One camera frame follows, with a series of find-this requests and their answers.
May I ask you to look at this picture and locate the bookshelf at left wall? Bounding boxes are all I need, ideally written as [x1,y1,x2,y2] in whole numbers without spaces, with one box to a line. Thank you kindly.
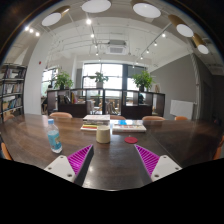
[0,63,27,122]

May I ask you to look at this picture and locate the dark wooden shelf divider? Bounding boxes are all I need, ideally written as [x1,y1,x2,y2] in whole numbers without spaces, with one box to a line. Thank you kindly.
[47,88,165,119]

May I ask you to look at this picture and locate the left potted plant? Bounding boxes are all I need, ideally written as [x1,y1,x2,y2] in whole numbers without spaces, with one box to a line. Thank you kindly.
[53,70,73,90]

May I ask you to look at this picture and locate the orange chair rightmost far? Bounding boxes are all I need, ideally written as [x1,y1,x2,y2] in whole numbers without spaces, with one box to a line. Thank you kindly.
[175,116,188,121]

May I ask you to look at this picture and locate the round pendant lamp far right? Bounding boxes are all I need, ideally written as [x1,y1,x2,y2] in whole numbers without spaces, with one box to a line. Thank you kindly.
[192,33,209,54]

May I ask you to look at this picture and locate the right potted plant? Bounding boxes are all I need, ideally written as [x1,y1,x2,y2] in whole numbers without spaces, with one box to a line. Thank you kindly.
[132,70,154,91]

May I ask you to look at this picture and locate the round pendant lamp centre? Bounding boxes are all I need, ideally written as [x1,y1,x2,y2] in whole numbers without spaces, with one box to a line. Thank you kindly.
[81,0,111,13]

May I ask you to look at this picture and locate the white radiator panel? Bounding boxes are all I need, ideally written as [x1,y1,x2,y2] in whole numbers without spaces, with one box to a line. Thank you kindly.
[170,100,194,119]

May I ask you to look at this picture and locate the round pendant lamp centre-right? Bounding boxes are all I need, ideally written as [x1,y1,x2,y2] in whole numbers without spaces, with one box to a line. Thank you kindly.
[131,0,161,18]

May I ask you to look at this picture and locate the clear plastic water bottle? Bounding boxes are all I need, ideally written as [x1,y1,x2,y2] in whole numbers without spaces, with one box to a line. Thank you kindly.
[47,119,62,153]

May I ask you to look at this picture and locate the orange chair far middle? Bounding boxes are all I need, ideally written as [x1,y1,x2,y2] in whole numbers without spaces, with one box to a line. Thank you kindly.
[110,115,126,120]

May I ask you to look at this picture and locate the orange chair far left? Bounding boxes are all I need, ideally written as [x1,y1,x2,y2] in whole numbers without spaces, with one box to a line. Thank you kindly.
[49,112,72,118]

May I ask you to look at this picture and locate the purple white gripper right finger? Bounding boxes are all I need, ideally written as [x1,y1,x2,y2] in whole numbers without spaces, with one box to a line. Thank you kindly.
[134,144,181,183]

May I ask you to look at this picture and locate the middle potted plant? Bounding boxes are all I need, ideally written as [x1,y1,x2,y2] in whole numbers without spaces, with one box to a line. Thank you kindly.
[90,72,109,88]

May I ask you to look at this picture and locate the ceiling air conditioner unit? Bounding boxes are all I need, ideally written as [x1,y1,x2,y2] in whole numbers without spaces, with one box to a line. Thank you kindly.
[106,40,127,55]

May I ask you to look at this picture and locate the round pendant lamp left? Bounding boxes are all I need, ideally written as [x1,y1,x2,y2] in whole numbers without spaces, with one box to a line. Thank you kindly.
[42,6,70,27]

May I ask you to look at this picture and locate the potted plant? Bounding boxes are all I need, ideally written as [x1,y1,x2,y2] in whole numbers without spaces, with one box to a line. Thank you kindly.
[132,70,154,91]
[53,70,73,90]
[90,72,109,88]

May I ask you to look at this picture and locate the orange chair near left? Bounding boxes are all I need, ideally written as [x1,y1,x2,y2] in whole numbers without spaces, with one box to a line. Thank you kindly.
[1,142,13,161]

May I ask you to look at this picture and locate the cream ceramic cup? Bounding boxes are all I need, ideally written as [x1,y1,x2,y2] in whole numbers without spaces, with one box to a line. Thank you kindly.
[96,126,110,144]

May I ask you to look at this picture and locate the flat book right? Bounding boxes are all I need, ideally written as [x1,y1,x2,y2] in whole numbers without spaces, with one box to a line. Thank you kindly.
[112,120,146,132]

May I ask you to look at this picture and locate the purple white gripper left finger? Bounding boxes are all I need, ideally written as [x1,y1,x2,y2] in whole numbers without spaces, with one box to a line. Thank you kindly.
[45,145,94,186]

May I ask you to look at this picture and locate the red round coaster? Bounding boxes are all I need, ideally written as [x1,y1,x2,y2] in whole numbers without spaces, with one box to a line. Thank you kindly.
[124,137,138,144]

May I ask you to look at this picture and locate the orange chair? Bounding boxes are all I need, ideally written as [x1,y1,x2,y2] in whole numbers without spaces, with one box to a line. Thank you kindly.
[142,116,165,121]
[49,112,72,118]
[175,116,188,121]
[1,142,13,161]
[110,115,126,120]

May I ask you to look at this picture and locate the orange chair far right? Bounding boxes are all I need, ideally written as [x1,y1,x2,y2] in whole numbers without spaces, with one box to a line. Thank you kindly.
[142,116,165,121]

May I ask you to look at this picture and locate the stack of books left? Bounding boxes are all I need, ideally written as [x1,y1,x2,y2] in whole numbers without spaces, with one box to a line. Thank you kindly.
[81,115,110,131]

